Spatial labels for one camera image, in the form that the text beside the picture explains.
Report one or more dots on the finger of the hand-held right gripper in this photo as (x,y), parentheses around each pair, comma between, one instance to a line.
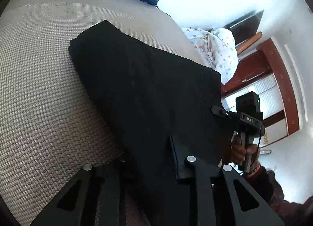
(220,112)

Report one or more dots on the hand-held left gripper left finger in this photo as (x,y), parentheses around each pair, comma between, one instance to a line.
(107,191)

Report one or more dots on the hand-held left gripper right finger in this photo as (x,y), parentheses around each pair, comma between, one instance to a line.
(182,162)

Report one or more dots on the black pants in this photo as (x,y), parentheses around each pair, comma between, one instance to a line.
(137,81)

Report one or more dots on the person's right forearm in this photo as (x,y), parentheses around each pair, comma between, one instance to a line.
(276,191)

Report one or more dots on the person's right hand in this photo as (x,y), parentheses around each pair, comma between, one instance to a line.
(238,152)

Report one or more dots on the white patterned bed sheet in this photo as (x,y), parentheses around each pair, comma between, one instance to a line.
(220,50)

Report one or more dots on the wooden rolled stick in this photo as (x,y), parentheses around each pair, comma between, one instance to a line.
(247,42)

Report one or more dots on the dark flat screen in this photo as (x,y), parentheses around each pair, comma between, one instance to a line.
(247,25)

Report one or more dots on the beige woven bed mattress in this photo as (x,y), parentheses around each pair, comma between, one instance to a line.
(44,94)

